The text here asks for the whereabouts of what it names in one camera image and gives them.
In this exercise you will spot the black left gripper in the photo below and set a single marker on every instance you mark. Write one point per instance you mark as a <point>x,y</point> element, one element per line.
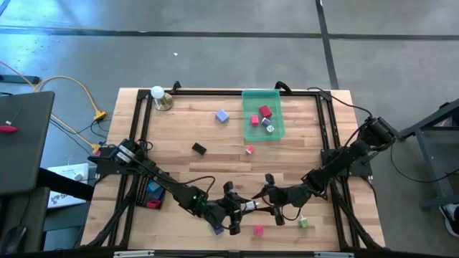
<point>224,213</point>

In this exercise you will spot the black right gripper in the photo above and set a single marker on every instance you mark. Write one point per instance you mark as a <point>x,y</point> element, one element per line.
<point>290,196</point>

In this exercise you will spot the glossy purple box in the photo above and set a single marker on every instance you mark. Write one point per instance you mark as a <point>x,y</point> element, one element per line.
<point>217,230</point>

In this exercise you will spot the pink and white charger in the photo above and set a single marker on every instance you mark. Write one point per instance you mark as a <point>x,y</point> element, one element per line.
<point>250,149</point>

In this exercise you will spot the black box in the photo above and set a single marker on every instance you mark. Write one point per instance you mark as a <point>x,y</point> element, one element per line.
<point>199,148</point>

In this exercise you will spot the purple and white charger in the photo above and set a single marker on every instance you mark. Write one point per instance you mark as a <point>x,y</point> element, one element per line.
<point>265,122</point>

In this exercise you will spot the red box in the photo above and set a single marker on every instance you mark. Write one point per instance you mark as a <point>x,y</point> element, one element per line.
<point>265,111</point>

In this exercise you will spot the lavender box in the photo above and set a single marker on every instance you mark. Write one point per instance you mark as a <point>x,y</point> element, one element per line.
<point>222,116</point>

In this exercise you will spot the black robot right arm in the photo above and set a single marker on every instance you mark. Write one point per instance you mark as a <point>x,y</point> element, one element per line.
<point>340,157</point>

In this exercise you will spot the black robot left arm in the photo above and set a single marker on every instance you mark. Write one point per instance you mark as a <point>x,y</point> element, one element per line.
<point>168,184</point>

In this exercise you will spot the translucent green plastic bin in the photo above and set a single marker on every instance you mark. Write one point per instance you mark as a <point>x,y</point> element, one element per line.
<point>278,104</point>

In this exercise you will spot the black plastic tray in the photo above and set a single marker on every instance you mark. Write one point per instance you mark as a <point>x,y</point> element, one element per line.
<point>141,195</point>

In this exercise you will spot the white bulb brass lamp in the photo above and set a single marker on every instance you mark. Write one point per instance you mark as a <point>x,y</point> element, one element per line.
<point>157,92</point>

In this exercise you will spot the black metal cart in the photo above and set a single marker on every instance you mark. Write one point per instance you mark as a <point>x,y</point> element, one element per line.
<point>428,172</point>

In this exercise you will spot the person's foot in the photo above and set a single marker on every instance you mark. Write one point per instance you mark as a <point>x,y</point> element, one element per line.
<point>450,218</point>

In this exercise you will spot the white cardboard box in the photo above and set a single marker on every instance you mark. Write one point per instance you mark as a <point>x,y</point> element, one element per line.
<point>61,172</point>

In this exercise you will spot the dark grey desk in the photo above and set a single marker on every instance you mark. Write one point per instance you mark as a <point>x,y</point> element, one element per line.
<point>25,143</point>

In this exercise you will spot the black computer mouse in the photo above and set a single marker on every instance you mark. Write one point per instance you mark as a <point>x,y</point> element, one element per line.
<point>14,239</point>

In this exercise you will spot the black power strip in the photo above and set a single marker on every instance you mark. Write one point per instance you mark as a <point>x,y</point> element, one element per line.
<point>18,79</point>

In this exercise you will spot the silver aluminium extrusion post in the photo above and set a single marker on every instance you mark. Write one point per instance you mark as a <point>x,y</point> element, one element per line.
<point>132,253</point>
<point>331,254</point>

